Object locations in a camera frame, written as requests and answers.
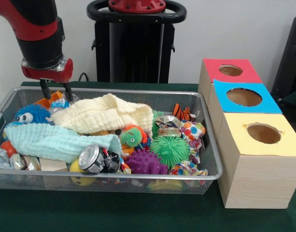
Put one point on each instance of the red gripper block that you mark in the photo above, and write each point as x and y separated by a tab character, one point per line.
48	73

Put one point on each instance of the clear plastic bottle blue label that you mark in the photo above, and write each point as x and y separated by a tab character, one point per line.
59	104

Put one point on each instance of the orange striped tiger plush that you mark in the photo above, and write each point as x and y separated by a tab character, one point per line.
184	113

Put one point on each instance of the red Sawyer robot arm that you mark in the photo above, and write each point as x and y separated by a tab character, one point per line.
39	46

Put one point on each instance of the clear mesh bin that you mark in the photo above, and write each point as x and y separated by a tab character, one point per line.
162	187

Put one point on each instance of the wooden box with three holes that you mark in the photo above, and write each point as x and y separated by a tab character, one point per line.
256	178

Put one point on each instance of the orange plastic tray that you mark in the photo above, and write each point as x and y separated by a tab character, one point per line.
45	102

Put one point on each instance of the blue fuzzy toy with eyes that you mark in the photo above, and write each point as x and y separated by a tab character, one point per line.
34	114

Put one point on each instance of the cream cloth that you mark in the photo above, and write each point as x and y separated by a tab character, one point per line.
102	116

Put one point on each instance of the mint green cloth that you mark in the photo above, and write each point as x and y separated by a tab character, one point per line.
48	142

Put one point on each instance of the crushed black can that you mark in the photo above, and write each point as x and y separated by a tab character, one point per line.
92	159

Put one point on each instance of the green and orange puffer toy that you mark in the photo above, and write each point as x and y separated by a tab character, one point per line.
129	139

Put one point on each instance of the purple spiky rubber ball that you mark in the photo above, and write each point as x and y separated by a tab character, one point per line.
145	163

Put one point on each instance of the green spiky rubber ball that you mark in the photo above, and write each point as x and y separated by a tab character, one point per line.
169	149

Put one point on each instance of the black standing panel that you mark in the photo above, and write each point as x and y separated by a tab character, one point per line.
290	60

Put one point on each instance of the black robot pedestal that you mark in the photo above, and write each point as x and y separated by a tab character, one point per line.
135	53

